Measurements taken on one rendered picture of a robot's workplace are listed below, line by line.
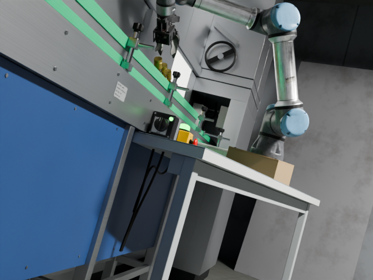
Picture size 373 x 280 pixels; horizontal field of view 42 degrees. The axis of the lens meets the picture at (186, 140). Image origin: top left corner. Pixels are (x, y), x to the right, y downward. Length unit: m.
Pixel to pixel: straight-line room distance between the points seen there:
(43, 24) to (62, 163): 0.36
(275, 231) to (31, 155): 3.62
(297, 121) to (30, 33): 1.33
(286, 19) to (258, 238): 2.82
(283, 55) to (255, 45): 1.27
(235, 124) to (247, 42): 0.55
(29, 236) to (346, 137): 3.76
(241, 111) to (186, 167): 1.74
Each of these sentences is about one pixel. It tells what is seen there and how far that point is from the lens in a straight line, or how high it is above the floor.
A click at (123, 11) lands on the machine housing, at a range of 1.99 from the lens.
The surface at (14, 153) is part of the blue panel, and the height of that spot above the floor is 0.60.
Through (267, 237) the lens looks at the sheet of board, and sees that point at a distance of 4.49.
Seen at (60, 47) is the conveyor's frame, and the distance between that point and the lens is 1.00.
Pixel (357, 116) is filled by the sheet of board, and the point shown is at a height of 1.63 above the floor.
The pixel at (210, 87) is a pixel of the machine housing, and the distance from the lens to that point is 3.24.
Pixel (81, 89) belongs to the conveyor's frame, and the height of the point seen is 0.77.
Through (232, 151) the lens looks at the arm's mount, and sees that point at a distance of 2.13.
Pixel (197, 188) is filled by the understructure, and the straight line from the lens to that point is 3.15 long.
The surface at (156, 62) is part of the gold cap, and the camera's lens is 2.00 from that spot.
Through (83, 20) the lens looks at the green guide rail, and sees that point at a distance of 1.10.
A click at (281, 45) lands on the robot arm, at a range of 2.02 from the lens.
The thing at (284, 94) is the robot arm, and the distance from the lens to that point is 2.02.
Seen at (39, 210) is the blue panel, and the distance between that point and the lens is 1.13.
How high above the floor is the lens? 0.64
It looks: 5 degrees up
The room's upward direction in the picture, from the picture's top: 16 degrees clockwise
